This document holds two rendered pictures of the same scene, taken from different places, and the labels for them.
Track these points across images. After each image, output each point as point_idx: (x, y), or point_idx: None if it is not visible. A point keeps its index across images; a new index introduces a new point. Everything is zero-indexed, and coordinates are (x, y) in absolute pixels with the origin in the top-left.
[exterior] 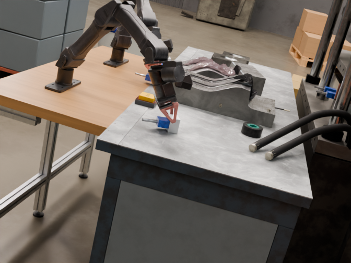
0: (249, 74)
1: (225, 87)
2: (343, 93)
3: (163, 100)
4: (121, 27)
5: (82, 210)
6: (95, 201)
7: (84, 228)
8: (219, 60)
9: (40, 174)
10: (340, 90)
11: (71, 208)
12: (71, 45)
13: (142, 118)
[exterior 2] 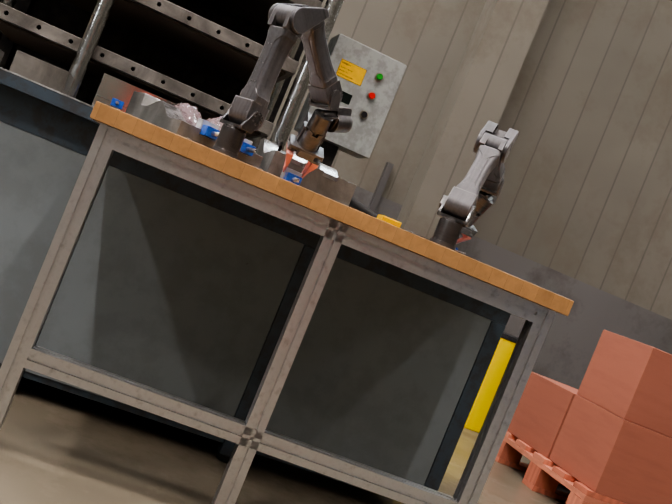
0: (278, 138)
1: (330, 172)
2: (286, 140)
3: (473, 227)
4: (270, 94)
5: (146, 472)
6: (94, 452)
7: (207, 482)
8: (69, 78)
9: (266, 432)
10: (284, 136)
11: (152, 482)
12: (477, 190)
13: (465, 253)
